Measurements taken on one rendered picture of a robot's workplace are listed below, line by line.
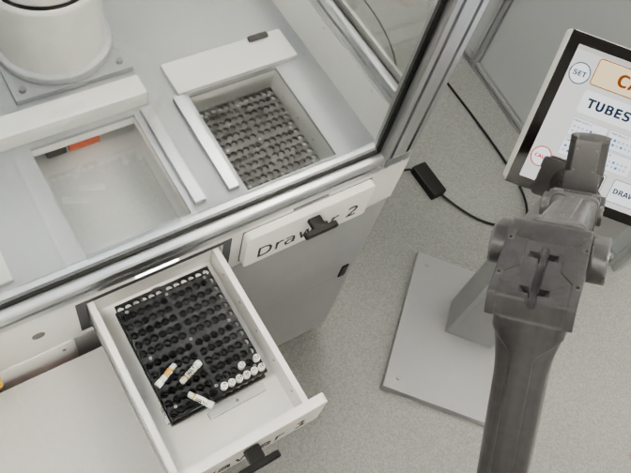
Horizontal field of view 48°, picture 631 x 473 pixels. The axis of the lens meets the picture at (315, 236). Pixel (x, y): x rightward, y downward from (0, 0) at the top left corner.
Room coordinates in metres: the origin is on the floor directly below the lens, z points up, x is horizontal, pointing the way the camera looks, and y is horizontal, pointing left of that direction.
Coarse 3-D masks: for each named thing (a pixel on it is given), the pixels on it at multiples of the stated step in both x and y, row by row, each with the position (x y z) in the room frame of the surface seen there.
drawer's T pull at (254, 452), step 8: (256, 448) 0.28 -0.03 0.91; (248, 456) 0.26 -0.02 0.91; (256, 456) 0.27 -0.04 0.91; (264, 456) 0.27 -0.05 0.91; (272, 456) 0.27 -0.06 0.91; (280, 456) 0.28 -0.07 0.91; (256, 464) 0.25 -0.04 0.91; (264, 464) 0.26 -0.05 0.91; (240, 472) 0.23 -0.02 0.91; (248, 472) 0.24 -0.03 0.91
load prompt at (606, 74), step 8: (600, 64) 1.10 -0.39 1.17; (608, 64) 1.11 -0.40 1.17; (616, 64) 1.11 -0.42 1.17; (600, 72) 1.09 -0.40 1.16; (608, 72) 1.10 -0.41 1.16; (616, 72) 1.10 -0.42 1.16; (624, 72) 1.10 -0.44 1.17; (592, 80) 1.08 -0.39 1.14; (600, 80) 1.09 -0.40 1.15; (608, 80) 1.09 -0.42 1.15; (616, 80) 1.09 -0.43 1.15; (624, 80) 1.10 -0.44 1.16; (608, 88) 1.08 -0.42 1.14; (616, 88) 1.08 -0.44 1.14; (624, 88) 1.09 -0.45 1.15; (624, 96) 1.08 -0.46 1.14
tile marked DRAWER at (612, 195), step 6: (618, 180) 0.98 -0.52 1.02; (612, 186) 0.97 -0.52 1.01; (618, 186) 0.98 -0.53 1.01; (624, 186) 0.98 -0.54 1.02; (630, 186) 0.98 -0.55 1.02; (612, 192) 0.97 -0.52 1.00; (618, 192) 0.97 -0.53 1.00; (624, 192) 0.97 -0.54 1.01; (630, 192) 0.97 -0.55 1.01; (612, 198) 0.96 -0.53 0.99; (618, 198) 0.96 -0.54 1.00; (624, 198) 0.96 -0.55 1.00; (630, 198) 0.97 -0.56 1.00; (618, 204) 0.95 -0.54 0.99; (624, 204) 0.96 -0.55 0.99; (630, 204) 0.96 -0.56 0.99
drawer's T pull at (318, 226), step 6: (318, 216) 0.73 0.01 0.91; (312, 222) 0.71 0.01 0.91; (318, 222) 0.71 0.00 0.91; (324, 222) 0.72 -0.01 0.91; (330, 222) 0.72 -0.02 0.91; (336, 222) 0.73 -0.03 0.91; (312, 228) 0.70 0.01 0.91; (318, 228) 0.70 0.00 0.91; (324, 228) 0.71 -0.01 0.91; (330, 228) 0.71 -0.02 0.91; (306, 234) 0.68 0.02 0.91; (312, 234) 0.69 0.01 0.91; (318, 234) 0.69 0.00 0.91
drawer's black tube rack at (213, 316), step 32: (160, 288) 0.48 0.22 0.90; (192, 288) 0.50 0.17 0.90; (128, 320) 0.40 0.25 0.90; (160, 320) 0.42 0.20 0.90; (192, 320) 0.46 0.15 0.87; (224, 320) 0.47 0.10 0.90; (160, 352) 0.37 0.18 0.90; (192, 352) 0.39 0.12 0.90; (224, 352) 0.42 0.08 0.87; (256, 352) 0.43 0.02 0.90; (192, 384) 0.34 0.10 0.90
